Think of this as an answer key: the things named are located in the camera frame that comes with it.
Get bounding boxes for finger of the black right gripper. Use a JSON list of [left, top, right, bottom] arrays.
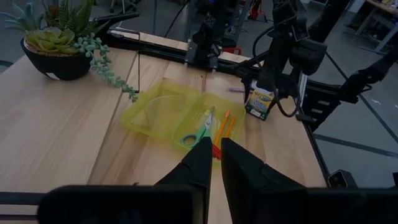
[[275, 90, 296, 102], [242, 74, 259, 103]]

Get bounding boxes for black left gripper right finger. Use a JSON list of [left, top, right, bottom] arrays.
[[221, 138, 305, 224]]

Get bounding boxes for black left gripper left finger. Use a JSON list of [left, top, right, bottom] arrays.
[[155, 136, 213, 224]]

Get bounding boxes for yellow green crayon box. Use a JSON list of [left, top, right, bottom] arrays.
[[244, 88, 276, 121]]

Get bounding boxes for green scissors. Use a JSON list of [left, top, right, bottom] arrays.
[[180, 106, 216, 147]]

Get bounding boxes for orange pencil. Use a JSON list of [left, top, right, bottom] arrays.
[[213, 109, 231, 146], [223, 116, 237, 139]]

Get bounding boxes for yellow translucent pencil case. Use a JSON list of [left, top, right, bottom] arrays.
[[120, 79, 247, 156]]

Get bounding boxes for desk with grey legs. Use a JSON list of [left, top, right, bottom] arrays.
[[345, 0, 398, 54]]

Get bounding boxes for succulent plant in black pot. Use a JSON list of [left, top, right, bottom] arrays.
[[0, 0, 139, 103]]

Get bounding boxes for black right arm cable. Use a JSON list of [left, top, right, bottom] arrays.
[[251, 17, 301, 118]]

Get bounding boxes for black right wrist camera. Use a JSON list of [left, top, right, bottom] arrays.
[[289, 37, 328, 77]]

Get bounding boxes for small black camera box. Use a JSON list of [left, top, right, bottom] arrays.
[[328, 169, 358, 189]]

